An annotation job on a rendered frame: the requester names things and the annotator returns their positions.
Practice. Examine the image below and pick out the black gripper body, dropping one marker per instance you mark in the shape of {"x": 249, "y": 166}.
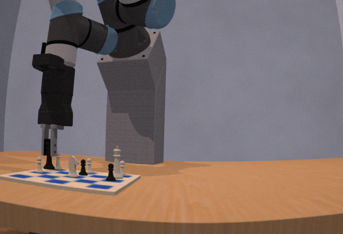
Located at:
{"x": 57, "y": 62}

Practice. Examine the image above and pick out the black pawn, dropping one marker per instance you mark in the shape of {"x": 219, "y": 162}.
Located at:
{"x": 83, "y": 171}
{"x": 110, "y": 174}

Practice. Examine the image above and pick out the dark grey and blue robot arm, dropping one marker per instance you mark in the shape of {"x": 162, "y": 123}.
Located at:
{"x": 123, "y": 33}

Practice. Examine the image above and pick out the white knight chess piece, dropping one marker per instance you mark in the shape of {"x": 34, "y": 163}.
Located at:
{"x": 72, "y": 167}

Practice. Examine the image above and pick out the white chess king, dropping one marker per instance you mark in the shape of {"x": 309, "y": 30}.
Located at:
{"x": 116, "y": 172}

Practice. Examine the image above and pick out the black chess king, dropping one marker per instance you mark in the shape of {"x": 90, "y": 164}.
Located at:
{"x": 48, "y": 165}

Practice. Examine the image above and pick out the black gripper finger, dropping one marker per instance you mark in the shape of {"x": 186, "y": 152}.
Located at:
{"x": 53, "y": 139}
{"x": 45, "y": 138}

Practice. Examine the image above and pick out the blue and white chessboard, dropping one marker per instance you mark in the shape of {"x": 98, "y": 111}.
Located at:
{"x": 94, "y": 183}

